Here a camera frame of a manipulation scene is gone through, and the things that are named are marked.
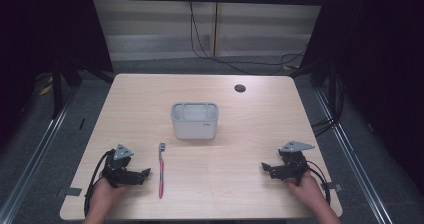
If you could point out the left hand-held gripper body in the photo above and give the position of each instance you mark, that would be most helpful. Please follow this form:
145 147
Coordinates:
116 170

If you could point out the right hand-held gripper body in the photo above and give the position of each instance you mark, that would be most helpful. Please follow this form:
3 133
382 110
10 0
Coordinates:
293 164

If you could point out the pink toothbrush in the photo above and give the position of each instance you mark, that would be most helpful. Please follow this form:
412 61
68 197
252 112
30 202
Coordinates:
161 174

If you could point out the grey toothbrush holder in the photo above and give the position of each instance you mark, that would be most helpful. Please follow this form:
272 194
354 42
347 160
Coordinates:
195 125

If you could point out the person's left hand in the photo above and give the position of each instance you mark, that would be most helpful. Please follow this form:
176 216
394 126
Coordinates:
103 195

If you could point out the person's right hand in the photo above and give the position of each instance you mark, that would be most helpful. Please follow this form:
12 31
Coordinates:
308 192

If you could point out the grey tape piece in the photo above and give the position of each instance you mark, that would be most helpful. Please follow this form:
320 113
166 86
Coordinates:
68 192
333 186

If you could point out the black floor tape strip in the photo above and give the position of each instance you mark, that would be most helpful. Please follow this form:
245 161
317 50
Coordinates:
81 124

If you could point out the black metal stand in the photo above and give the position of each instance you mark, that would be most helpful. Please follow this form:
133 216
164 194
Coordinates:
57 90

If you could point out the yellow floor object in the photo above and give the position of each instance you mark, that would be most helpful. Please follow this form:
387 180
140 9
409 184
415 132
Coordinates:
45 90

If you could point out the black curtain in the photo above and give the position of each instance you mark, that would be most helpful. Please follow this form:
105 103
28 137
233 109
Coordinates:
33 34
383 67

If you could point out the metal floor rail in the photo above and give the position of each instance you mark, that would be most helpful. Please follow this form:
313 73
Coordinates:
36 154
353 157

